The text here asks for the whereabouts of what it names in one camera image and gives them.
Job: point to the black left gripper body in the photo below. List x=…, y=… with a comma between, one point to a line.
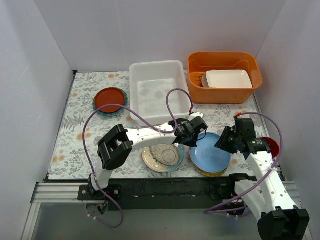
x=191, y=141

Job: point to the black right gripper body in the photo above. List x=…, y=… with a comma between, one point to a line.
x=223, y=139

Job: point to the pink plate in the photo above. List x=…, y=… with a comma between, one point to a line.
x=211, y=161

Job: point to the light blue plate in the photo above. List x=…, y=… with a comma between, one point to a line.
x=207, y=141

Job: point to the yellow woven bamboo plate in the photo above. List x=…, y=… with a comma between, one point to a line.
x=211, y=175

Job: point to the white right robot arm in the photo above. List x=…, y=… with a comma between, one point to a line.
x=278, y=217

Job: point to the white plastic bin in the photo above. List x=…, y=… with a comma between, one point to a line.
x=149, y=84

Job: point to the speckled grey oval plate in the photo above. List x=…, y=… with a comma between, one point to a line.
x=166, y=154

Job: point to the red bowl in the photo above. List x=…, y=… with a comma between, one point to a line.
x=274, y=147

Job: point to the cream and blue plate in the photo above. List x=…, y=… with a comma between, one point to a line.
x=156, y=166

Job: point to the round cream dish in basket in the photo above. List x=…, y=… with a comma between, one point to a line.
x=204, y=81

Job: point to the white rectangular dish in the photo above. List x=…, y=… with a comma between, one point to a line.
x=236, y=78

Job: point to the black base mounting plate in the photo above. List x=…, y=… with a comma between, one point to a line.
x=173, y=193

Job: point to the teal scalloped plate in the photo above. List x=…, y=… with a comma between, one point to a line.
x=112, y=110

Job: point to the orange plastic basket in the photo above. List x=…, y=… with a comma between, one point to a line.
x=200, y=62

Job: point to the red round plate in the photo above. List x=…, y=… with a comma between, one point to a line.
x=110, y=95

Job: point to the floral table mat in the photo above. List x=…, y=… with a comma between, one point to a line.
x=69, y=161

